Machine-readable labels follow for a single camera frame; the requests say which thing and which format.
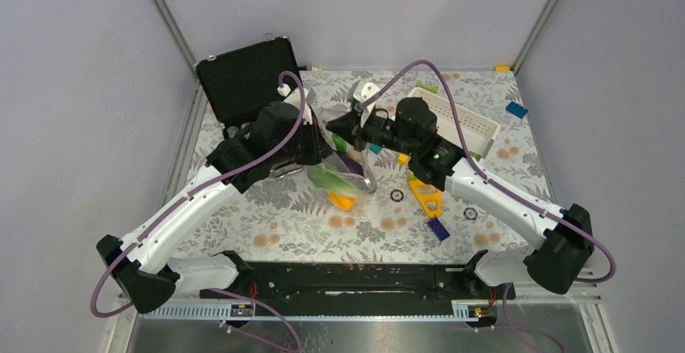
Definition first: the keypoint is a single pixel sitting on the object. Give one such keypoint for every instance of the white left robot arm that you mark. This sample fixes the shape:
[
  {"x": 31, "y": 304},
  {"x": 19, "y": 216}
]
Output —
[{"x": 143, "y": 263}]

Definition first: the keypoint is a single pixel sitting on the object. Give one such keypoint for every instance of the green cucumber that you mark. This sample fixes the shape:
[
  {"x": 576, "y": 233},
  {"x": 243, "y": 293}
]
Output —
[{"x": 341, "y": 146}]

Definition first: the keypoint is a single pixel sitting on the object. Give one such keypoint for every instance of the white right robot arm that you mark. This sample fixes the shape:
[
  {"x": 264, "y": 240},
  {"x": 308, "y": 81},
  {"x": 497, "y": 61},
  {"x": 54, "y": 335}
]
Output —
[{"x": 558, "y": 244}]

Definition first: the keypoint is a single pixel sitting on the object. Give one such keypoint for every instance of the teal toy block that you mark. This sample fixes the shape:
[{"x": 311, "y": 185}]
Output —
[{"x": 375, "y": 148}]

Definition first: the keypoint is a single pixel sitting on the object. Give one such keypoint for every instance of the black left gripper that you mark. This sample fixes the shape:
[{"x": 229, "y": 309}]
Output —
[{"x": 320, "y": 149}]

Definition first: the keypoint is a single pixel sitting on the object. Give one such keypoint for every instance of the black poker chip case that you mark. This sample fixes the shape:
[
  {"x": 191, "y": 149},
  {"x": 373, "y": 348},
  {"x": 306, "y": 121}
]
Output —
[{"x": 239, "y": 83}]

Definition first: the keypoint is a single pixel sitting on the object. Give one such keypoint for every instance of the purple eggplant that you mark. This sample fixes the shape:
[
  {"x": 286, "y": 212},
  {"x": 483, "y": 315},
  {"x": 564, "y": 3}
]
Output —
[{"x": 351, "y": 164}]

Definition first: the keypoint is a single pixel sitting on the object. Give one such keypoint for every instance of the blue toy brick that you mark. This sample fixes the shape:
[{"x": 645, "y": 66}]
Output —
[{"x": 517, "y": 110}]

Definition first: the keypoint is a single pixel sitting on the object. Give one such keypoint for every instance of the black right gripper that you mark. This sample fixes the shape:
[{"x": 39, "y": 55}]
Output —
[{"x": 352, "y": 125}]

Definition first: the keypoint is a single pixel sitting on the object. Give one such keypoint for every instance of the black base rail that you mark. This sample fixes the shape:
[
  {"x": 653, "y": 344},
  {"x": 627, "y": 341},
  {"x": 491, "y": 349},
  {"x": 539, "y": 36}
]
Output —
[{"x": 362, "y": 289}]

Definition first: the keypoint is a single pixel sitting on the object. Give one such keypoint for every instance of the yellow bell pepper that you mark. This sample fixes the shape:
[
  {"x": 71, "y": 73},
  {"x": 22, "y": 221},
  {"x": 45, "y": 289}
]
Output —
[{"x": 341, "y": 202}]

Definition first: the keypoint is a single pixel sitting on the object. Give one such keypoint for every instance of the floral table mat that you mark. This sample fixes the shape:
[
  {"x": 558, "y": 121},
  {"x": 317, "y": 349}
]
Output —
[{"x": 288, "y": 219}]

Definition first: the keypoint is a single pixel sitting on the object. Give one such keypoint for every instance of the green lettuce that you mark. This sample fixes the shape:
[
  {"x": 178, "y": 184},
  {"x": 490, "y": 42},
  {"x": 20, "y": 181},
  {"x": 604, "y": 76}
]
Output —
[{"x": 328, "y": 178}]

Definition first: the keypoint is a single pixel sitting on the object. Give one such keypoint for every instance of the purple toy brick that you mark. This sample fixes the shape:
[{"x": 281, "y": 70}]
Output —
[{"x": 438, "y": 229}]

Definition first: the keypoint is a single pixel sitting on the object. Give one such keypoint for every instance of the small yellow corner block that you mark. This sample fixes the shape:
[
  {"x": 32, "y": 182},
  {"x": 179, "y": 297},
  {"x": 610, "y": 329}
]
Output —
[{"x": 502, "y": 68}]

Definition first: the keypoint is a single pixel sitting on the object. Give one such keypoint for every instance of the green plastic piece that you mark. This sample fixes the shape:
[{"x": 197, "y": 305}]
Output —
[{"x": 432, "y": 89}]

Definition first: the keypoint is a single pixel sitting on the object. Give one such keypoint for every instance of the white plastic basket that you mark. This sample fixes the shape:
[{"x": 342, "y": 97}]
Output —
[{"x": 479, "y": 132}]

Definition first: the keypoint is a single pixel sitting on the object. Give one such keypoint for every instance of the clear zip top bag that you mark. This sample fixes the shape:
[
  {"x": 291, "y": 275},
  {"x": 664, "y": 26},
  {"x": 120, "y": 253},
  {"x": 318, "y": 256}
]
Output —
[{"x": 346, "y": 171}]

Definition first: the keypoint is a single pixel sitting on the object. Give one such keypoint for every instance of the small yellow toy block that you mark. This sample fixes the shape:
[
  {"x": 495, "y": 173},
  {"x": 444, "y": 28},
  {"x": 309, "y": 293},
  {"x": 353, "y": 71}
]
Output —
[{"x": 403, "y": 159}]

